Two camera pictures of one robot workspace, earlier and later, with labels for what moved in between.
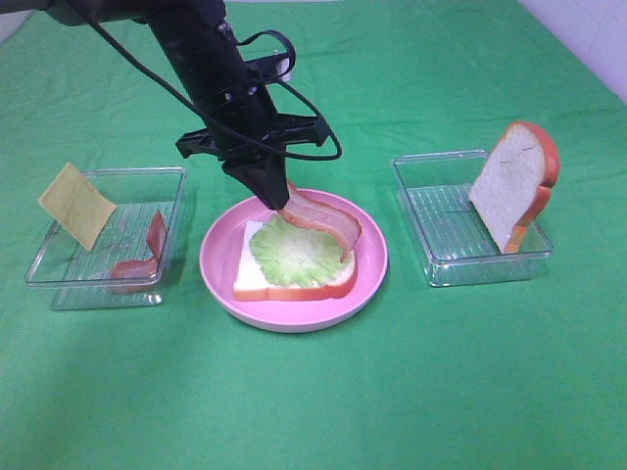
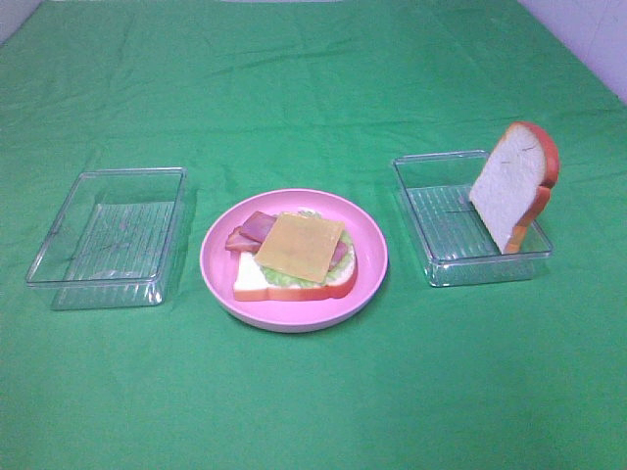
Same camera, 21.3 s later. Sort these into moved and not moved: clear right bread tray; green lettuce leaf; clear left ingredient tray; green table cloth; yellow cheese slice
Moved: green lettuce leaf; yellow cheese slice
Not moved: clear left ingredient tray; clear right bread tray; green table cloth
